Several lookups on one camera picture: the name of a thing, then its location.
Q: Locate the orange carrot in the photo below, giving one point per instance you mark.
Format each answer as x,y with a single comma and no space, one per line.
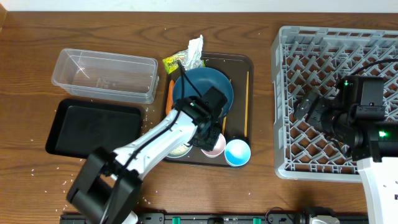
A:
169,103

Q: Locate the light blue rice bowl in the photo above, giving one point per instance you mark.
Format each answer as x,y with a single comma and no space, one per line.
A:
180,151

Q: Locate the black tray bin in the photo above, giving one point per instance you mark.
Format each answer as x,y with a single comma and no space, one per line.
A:
80,127

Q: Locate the dark blue bowl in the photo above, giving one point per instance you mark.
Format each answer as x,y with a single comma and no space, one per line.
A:
203,79

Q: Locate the grey dishwasher rack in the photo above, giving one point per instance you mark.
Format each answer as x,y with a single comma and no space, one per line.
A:
316,58

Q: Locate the pink cup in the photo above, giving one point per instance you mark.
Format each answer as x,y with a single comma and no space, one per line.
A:
218,148

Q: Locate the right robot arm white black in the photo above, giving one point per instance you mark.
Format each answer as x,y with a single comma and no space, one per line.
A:
356,118

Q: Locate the light blue cup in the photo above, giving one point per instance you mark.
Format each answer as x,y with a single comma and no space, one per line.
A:
237,153

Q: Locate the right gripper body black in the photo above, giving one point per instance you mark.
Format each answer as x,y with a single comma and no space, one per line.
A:
323,114

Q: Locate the brown serving tray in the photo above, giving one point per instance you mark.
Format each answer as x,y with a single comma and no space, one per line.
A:
235,67

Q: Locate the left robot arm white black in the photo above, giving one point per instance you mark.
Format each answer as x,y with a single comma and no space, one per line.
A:
108,185

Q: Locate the yellow green snack wrapper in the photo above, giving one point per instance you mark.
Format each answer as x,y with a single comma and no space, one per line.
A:
171,63

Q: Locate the clear plastic bin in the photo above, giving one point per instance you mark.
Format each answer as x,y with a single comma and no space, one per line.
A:
106,76

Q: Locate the black rail at table edge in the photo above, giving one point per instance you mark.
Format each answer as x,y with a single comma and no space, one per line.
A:
160,218

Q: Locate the white tissue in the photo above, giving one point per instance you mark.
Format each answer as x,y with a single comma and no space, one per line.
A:
193,54

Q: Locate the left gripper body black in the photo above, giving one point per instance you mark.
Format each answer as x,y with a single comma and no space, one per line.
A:
210,137

